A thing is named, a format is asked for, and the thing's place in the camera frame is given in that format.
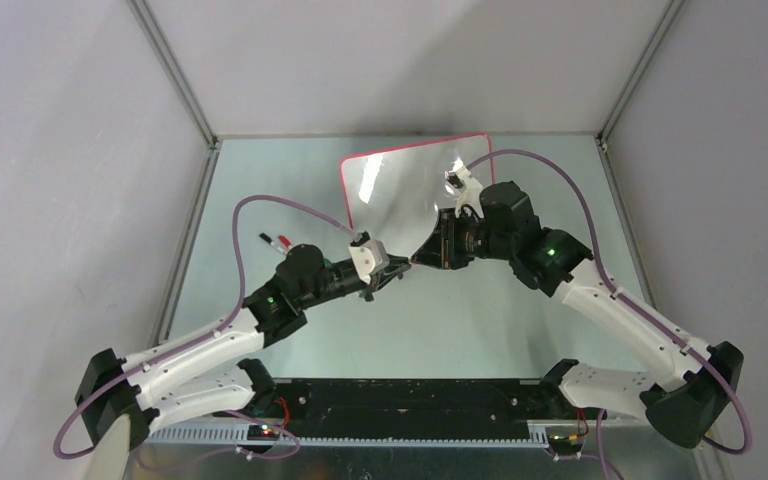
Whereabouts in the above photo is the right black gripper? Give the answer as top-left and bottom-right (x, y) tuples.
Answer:
(412, 208), (515, 270)

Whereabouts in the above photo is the pink framed whiteboard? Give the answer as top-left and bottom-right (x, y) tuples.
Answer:
(339, 133), (495, 257)

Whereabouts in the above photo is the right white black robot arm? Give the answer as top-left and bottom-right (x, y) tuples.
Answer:
(413, 179), (744, 449)

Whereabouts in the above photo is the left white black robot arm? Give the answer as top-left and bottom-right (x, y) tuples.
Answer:
(76, 241), (411, 448)

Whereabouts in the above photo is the black capped marker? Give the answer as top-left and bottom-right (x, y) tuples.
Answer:
(259, 233), (287, 256)

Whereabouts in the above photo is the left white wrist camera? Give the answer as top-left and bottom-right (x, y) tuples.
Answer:
(349, 232), (390, 283)

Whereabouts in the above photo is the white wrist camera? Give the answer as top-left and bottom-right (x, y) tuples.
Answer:
(447, 166), (484, 218)
(349, 232), (390, 283)

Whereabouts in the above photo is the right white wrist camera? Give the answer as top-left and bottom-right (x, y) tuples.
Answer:
(447, 166), (484, 218)

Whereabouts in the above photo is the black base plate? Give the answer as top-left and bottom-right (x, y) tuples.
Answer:
(240, 379), (579, 441)

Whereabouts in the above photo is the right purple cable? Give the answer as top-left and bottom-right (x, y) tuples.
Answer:
(466, 148), (755, 457)

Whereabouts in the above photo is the purple cable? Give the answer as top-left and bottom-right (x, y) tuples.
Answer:
(52, 194), (363, 461)
(466, 148), (755, 457)

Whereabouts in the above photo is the grey slotted cable duct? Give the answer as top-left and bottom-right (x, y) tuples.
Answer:
(132, 423), (551, 450)

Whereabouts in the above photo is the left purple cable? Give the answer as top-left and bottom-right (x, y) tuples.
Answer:
(52, 194), (363, 461)

